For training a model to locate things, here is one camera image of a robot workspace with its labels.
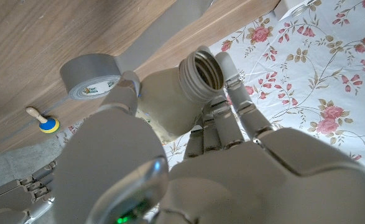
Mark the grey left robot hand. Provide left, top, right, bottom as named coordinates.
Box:
left=53, top=51, right=365, bottom=224

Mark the plastic drink bottle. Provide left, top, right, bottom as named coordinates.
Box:
left=135, top=45, right=225, bottom=144

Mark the floral backdrop cloth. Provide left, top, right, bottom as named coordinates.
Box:
left=56, top=0, right=365, bottom=224

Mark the grey duct tape roll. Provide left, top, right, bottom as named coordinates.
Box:
left=60, top=0, right=216, bottom=101

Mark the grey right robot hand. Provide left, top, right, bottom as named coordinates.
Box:
left=0, top=160, right=58, bottom=224

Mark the small wooden maraca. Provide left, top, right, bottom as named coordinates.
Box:
left=25, top=106, right=60, bottom=134

